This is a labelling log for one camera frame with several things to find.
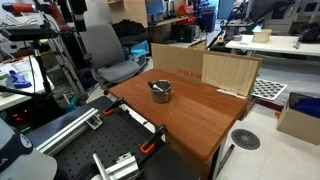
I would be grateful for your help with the black marker with white band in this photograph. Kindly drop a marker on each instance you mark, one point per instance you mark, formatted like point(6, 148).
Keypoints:
point(154, 86)

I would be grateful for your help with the small wooden box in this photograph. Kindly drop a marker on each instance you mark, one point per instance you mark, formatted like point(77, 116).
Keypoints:
point(262, 36)

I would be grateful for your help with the blue cloth on desk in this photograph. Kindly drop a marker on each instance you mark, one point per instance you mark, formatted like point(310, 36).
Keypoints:
point(18, 80)

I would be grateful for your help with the white table background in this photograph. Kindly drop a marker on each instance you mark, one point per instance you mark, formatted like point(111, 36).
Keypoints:
point(276, 44)

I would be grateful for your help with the black orange clamp front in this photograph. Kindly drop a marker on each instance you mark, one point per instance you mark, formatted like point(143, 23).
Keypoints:
point(149, 145)

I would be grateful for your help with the black perforated breadboard plate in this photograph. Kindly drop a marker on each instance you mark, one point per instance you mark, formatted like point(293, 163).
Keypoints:
point(117, 135)

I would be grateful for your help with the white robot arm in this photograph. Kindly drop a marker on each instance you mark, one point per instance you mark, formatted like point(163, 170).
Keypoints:
point(20, 160)

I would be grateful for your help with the black camera tripod stand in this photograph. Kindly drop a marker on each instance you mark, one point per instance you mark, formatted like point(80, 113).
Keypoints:
point(34, 35)

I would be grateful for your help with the long aluminium extrusion rail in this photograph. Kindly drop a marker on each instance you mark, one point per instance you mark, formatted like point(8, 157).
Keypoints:
point(89, 120)

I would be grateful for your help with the black orange clamp near pot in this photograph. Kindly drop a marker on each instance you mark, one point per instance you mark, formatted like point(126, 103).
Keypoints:
point(114, 105)

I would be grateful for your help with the grey office chair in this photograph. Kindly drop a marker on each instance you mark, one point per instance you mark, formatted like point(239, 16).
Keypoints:
point(108, 59)

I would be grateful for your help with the cardboard box with blue bag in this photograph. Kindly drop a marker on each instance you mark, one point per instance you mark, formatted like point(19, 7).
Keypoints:
point(300, 117)

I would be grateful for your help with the black white checkerboard sheet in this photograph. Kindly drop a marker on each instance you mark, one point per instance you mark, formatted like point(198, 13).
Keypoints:
point(268, 90)

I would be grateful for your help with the short aluminium extrusion bracket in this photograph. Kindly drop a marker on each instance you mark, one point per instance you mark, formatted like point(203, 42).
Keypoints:
point(125, 168)

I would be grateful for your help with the brown cardboard panel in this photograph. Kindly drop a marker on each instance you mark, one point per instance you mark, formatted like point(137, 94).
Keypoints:
point(229, 72)

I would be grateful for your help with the silver metal pot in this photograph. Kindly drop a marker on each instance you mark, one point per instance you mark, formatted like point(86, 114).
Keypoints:
point(164, 96)

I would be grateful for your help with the round grey floor drain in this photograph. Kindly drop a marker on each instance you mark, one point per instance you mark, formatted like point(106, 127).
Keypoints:
point(245, 139)

